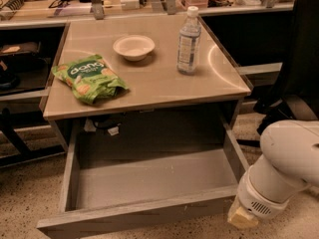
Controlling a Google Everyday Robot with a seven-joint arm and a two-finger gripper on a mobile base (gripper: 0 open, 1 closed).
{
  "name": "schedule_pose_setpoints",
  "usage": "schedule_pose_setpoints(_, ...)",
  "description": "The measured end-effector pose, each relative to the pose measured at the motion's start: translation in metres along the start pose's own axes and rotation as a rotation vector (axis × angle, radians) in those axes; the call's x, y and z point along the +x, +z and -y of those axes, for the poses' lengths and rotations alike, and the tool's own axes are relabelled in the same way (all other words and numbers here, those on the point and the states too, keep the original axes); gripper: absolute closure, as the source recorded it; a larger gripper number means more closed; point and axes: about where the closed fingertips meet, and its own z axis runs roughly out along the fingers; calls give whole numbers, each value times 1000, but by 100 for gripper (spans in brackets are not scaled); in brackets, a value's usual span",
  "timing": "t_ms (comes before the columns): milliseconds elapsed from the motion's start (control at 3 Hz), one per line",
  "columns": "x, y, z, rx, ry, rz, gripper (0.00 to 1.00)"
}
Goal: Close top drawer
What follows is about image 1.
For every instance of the grey top drawer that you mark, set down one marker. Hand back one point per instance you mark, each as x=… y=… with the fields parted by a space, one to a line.
x=162 y=167

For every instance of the clear plastic water bottle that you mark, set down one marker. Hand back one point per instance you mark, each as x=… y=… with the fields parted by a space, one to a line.
x=188 y=42

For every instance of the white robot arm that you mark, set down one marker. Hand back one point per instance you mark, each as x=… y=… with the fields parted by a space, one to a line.
x=289 y=164

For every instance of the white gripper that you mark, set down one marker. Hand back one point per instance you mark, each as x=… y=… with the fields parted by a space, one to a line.
x=258 y=199

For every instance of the black soldering iron stand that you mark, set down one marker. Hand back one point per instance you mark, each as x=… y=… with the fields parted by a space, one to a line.
x=10 y=8

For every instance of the black office chair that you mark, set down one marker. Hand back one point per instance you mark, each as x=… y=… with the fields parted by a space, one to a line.
x=295 y=93

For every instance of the green snack bag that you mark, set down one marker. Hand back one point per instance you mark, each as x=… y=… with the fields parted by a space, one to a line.
x=90 y=78

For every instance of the white paper bowl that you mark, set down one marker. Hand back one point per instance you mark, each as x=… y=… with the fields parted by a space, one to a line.
x=134 y=47

